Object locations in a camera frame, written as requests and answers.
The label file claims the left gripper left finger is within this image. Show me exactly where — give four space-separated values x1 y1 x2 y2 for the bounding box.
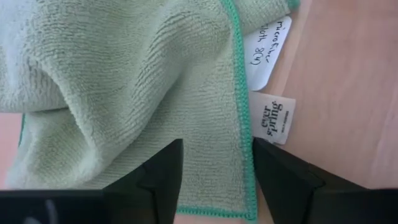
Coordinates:
102 139 183 224

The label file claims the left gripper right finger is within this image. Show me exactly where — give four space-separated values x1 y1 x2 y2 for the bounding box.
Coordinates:
253 138 371 224

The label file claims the pale green microfiber towel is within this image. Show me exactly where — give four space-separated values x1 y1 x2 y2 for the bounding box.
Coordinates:
0 0 301 223

